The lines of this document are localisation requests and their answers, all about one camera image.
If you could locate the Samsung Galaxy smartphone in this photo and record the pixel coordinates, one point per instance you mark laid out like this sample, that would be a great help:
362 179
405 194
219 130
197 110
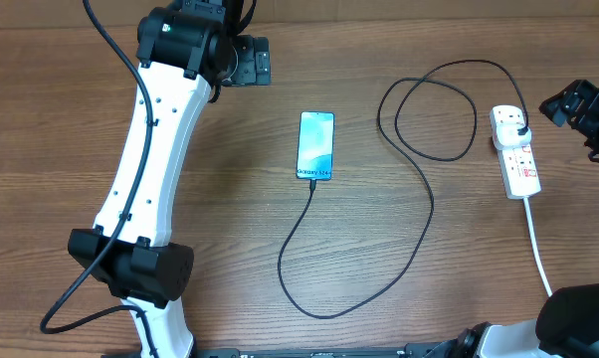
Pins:
315 148

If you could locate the white power strip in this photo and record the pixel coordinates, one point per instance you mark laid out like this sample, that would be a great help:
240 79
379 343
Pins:
517 166

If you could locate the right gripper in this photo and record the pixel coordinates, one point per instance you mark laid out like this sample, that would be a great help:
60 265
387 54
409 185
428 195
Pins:
590 104

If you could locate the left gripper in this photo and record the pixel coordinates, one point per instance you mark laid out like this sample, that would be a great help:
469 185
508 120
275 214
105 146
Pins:
254 61

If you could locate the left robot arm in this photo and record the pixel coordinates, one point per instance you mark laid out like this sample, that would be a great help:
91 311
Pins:
187 52

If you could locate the white charger plug adapter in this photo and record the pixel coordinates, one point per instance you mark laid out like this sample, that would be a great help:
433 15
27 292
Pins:
507 136

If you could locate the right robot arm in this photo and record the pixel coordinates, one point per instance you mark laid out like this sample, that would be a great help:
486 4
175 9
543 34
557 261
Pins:
568 322

